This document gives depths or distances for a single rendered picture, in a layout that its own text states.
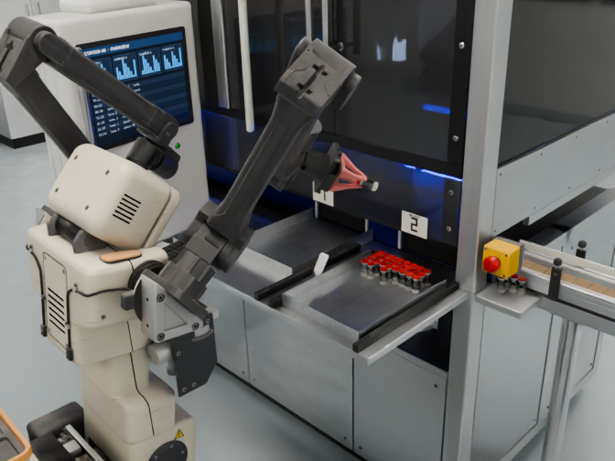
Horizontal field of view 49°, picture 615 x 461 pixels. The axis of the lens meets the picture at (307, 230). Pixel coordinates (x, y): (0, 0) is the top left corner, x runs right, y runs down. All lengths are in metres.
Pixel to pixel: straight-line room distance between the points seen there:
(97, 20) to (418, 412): 1.46
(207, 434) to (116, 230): 1.58
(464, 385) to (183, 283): 1.02
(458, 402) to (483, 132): 0.79
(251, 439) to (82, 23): 1.57
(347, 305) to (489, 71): 0.66
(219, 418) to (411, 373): 0.97
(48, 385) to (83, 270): 1.95
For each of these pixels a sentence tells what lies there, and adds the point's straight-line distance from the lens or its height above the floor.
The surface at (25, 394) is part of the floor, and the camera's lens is 3.14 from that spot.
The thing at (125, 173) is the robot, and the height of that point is 1.37.
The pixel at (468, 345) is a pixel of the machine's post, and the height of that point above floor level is 0.72.
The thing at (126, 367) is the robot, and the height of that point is 0.97.
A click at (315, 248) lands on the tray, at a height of 0.88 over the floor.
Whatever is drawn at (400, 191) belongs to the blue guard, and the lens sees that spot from 1.84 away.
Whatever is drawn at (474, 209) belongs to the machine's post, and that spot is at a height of 1.11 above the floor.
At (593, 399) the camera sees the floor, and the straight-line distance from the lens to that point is 3.01.
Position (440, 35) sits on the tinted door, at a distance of 1.68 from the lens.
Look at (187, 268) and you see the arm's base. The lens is 1.19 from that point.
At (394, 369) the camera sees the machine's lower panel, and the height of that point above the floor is 0.52.
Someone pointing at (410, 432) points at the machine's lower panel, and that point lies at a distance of 2.21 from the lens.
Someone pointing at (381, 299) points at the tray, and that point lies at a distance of 1.75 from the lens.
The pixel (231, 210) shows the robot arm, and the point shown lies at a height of 1.32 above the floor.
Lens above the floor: 1.77
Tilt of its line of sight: 25 degrees down
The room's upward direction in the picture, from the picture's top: 2 degrees counter-clockwise
